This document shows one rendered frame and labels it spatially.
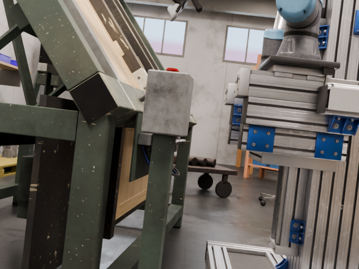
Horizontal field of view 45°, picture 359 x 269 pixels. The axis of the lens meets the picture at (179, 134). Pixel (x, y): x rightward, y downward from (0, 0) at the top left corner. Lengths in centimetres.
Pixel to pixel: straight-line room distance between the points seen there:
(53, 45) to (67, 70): 9
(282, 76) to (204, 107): 901
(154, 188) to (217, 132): 923
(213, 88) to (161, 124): 930
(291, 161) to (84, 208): 75
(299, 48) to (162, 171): 61
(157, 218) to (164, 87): 38
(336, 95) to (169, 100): 51
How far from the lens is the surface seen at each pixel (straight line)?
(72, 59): 132
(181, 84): 123
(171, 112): 123
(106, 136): 128
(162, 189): 127
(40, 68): 236
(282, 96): 148
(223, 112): 1049
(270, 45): 203
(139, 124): 153
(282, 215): 178
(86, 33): 159
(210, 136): 1047
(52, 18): 137
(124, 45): 206
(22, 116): 137
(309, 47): 152
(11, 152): 603
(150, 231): 130
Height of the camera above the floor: 78
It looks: 1 degrees down
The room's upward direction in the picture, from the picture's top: 7 degrees clockwise
